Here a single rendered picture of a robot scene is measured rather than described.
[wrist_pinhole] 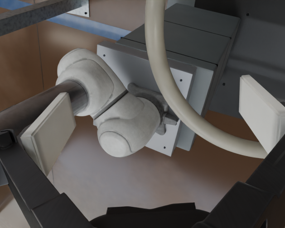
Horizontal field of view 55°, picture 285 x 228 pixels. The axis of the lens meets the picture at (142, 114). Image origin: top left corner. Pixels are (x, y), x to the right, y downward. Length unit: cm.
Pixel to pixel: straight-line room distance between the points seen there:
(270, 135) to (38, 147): 13
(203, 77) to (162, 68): 58
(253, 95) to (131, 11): 179
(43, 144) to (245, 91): 14
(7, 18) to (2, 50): 127
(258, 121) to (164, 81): 29
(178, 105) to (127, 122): 40
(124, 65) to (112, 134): 31
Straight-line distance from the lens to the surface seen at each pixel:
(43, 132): 17
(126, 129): 85
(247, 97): 20
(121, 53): 104
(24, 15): 171
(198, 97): 107
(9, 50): 281
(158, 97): 101
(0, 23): 161
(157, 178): 263
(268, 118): 17
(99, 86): 83
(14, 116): 61
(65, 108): 21
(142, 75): 103
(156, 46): 44
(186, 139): 119
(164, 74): 45
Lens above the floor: 172
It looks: 50 degrees down
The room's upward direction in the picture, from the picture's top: 142 degrees counter-clockwise
